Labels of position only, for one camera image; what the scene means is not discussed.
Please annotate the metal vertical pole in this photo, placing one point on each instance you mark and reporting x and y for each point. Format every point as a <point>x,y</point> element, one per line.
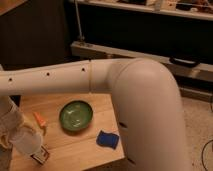
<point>81,37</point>

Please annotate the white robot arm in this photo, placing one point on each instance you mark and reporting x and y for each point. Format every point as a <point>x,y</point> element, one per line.
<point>145,97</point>

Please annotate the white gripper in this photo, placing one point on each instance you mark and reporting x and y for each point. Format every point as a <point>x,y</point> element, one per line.
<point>11,119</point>

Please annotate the green round plate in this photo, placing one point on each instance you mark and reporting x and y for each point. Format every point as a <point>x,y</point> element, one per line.
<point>76,116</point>

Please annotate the wooden low table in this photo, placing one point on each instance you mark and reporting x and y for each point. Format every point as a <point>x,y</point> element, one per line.
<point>69,151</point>

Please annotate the orange toy carrot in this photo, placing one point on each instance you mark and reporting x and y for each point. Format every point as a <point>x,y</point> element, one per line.
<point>41,122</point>

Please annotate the black handle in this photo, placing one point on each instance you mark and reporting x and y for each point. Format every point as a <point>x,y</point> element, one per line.
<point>189,64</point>

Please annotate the blue sponge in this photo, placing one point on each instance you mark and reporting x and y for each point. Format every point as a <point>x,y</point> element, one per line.
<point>107,139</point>

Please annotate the grey metal shelf beam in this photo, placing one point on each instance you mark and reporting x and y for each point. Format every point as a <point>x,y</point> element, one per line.
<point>86,50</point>

